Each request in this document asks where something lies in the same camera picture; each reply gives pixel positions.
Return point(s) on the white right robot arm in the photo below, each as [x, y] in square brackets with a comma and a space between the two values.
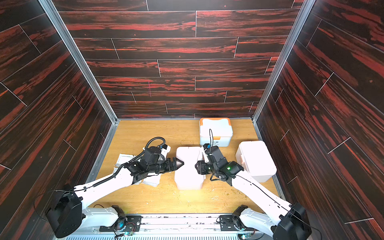
[280, 219]

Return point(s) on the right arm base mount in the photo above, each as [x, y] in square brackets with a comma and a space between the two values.
[226, 223]

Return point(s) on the white orange-trimmed medicine chest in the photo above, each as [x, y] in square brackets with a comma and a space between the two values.
[218, 131]

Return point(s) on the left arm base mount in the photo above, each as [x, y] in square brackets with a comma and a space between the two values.
[127, 224]

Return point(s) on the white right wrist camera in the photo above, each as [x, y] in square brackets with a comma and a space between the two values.
[206, 149]

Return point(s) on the pink medicine chest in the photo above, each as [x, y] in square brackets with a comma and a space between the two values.
[187, 177]

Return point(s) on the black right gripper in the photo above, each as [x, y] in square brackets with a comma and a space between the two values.
[204, 167]

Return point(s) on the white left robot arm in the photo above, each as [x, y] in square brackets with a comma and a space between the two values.
[66, 211]

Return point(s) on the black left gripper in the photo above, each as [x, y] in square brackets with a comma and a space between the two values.
[169, 169]

